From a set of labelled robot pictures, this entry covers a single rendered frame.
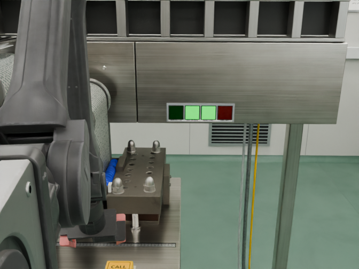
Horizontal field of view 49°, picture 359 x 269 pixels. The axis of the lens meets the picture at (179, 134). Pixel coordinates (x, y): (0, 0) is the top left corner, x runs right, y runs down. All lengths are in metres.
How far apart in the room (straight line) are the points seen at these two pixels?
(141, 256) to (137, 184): 0.23
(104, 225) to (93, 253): 0.31
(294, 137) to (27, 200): 1.56
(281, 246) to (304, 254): 0.85
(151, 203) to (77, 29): 0.68
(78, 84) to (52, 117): 0.29
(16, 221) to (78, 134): 0.19
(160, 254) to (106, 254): 0.15
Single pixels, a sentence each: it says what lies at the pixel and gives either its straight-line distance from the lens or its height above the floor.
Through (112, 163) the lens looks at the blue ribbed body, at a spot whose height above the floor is 1.04.
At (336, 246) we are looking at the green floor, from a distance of 2.96.
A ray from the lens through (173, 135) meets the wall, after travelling 3.96.
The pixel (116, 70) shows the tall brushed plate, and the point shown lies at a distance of 1.45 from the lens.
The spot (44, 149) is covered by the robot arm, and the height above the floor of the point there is 1.47.
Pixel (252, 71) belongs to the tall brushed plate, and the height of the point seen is 1.34.
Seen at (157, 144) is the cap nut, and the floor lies 1.06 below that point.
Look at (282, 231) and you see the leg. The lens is 1.93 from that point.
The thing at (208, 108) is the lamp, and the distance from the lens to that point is 1.45.
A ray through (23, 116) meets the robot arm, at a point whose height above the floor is 1.49.
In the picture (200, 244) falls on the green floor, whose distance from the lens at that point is 2.78.
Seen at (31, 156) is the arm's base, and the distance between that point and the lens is 0.23.
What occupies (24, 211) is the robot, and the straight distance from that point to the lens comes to 0.21.
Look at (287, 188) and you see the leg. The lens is 1.82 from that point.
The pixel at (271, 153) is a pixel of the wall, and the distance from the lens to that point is 4.13.
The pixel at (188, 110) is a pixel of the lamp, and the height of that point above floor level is 1.19.
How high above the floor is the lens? 1.59
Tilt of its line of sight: 19 degrees down
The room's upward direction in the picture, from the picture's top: straight up
